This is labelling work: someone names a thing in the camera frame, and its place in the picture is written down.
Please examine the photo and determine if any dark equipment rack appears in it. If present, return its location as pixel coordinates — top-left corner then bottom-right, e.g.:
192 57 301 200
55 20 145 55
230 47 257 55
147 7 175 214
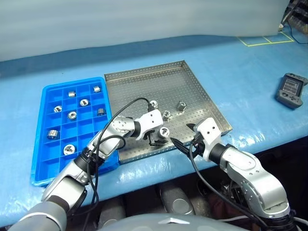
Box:
285 0 308 35

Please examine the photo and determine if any grey handheld controller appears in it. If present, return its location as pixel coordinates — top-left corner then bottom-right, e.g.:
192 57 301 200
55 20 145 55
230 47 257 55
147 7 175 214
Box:
275 73 308 110

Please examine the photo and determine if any blue plastic compartment tray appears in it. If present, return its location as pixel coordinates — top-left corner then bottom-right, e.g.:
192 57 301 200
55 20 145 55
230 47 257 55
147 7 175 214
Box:
30 77 120 187

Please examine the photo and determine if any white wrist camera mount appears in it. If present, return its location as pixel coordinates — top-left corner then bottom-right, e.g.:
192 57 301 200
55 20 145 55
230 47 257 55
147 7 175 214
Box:
193 117 222 161
134 109 165 141

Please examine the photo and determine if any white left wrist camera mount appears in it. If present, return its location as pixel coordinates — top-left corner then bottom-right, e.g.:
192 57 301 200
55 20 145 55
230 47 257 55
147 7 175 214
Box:
134 109 165 141

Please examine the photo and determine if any white cable with plug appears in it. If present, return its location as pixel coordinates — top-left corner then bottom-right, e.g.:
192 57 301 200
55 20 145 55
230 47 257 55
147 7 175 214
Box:
278 7 293 31

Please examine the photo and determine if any silver robot torso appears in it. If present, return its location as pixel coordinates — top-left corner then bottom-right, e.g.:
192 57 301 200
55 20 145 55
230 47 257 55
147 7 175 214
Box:
95 213 251 231

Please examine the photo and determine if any thin blue cable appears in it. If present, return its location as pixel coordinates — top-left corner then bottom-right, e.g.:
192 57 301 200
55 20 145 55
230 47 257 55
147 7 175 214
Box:
287 18 308 45

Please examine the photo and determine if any grey rounded shape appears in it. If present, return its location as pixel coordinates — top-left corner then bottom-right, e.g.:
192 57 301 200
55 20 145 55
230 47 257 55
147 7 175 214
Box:
158 183 196 216

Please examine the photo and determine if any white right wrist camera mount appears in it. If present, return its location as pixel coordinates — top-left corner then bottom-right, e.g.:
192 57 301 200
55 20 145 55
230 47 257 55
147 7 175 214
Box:
193 117 222 161

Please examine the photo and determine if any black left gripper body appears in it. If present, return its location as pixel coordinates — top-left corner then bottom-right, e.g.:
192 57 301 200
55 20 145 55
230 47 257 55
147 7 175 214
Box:
143 129 158 146

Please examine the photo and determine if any perforated steel tray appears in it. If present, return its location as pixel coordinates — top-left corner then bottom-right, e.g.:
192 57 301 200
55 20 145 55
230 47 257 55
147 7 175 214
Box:
103 60 233 165

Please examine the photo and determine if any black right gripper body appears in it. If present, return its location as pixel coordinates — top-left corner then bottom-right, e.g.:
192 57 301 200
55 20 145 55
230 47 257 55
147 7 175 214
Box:
189 133 205 157

